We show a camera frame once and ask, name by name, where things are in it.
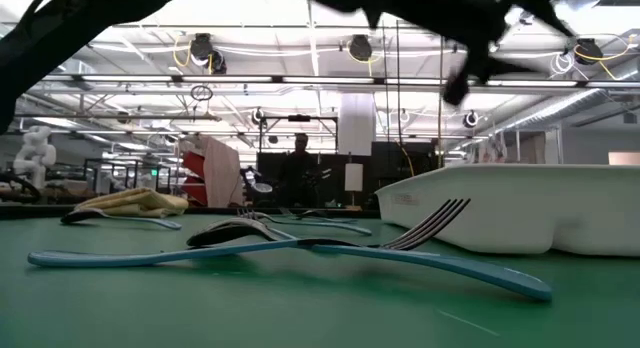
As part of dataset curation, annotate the tan board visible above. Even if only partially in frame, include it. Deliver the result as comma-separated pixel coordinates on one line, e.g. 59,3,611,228
608,151,640,166

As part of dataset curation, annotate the yellow checked cloth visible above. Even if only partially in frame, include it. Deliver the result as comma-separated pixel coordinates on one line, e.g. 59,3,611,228
73,187,190,220

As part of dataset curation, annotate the teal-handled fork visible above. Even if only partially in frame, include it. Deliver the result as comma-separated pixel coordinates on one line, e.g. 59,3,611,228
235,207,374,238
27,197,473,269

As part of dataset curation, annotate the green table mat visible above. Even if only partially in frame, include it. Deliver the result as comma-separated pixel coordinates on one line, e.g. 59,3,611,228
0,210,640,348

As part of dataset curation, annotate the black ceiling cable reel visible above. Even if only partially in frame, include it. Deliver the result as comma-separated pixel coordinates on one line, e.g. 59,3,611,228
574,37,604,66
348,33,374,63
189,32,228,75

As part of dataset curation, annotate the white paper sign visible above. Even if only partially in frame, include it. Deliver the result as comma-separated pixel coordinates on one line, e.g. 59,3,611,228
344,162,365,193

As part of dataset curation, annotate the pink draped cloth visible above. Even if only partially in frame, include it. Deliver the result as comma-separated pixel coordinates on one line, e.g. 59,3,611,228
199,135,246,208

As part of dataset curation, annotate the long ceiling light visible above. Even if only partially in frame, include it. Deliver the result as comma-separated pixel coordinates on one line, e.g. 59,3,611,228
487,79,580,87
282,76,375,85
384,78,476,86
182,76,275,84
82,75,174,83

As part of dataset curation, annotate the white robot figure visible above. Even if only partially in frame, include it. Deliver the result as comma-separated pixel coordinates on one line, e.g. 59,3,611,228
12,125,59,190

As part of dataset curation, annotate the black workstation frame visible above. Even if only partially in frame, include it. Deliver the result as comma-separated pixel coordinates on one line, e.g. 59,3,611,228
257,114,340,209

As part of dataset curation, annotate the teal-handled spoon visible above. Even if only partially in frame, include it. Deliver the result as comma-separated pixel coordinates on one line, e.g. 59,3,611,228
185,218,554,303
59,207,184,232

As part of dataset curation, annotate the red cart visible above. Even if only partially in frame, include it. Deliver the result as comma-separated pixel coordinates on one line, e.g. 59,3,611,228
179,150,209,207

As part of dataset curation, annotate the black shelf frame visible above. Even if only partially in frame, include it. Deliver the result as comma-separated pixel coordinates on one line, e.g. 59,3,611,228
82,157,174,195

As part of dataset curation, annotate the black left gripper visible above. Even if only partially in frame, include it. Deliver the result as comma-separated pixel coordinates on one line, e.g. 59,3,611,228
298,0,575,107

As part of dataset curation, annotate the person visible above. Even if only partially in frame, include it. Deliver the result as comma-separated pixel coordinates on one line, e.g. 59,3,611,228
276,132,322,209

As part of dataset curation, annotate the white plastic cutlery tray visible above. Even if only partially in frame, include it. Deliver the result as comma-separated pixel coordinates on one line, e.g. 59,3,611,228
374,163,640,258

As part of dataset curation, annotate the hanging cable ring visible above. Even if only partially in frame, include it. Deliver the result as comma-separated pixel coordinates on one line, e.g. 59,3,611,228
189,84,215,103

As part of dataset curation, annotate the black partition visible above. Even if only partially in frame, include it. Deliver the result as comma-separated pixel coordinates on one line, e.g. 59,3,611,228
370,140,441,189

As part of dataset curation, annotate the black table frame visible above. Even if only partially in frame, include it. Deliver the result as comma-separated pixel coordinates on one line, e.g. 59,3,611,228
0,202,382,221

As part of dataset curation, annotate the silver ventilation duct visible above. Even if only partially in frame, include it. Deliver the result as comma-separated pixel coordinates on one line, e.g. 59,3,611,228
492,87,640,137

